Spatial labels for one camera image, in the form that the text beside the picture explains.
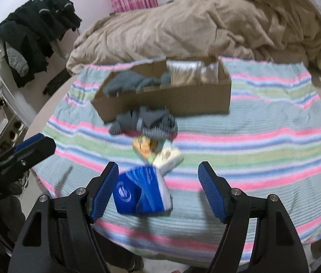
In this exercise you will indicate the beige duvet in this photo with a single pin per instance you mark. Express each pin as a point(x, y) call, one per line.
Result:
point(206, 25)

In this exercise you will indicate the grey hanging sock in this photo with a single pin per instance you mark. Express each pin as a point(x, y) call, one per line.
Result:
point(17, 59)

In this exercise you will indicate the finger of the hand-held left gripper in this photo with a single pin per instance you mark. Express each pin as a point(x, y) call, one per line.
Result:
point(32, 147)

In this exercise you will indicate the yellow snack packet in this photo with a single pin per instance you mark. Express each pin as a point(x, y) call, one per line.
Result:
point(145, 147)

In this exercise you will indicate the pile of black clothes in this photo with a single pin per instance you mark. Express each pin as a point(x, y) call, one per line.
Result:
point(35, 31)

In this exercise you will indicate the striped blanket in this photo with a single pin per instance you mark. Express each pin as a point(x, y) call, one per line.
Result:
point(200, 153)

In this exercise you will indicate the grey cloth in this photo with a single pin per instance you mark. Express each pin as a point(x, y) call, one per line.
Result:
point(133, 83)

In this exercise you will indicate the grey striped sock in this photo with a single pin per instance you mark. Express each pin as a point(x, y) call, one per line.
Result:
point(146, 122)

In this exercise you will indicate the clear plastic packet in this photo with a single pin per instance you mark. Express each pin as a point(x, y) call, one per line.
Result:
point(190, 69)

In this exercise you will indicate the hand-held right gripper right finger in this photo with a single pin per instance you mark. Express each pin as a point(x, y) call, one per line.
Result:
point(211, 190)

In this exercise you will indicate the cardboard box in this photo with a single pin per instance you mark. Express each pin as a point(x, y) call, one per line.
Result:
point(163, 91)

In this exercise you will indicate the blue tissue packet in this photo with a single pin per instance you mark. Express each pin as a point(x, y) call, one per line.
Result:
point(142, 191)

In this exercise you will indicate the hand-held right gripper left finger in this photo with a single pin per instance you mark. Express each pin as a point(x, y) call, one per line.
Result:
point(103, 193)

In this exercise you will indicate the white tissue packet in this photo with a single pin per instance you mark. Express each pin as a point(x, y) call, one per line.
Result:
point(168, 159)

